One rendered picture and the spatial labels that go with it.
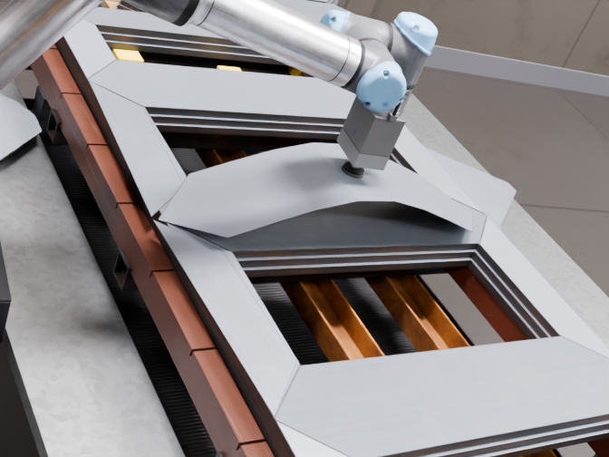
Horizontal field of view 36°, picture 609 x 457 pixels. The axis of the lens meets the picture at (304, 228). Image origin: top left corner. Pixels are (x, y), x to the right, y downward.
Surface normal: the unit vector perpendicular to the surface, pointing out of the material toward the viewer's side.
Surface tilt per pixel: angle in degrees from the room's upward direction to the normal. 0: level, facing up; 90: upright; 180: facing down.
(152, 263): 0
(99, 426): 0
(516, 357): 0
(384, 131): 90
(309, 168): 13
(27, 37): 89
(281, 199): 20
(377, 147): 90
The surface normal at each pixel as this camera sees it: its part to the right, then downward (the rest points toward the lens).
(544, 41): 0.35, 0.62
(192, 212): 0.01, -0.73
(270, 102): 0.33, -0.78
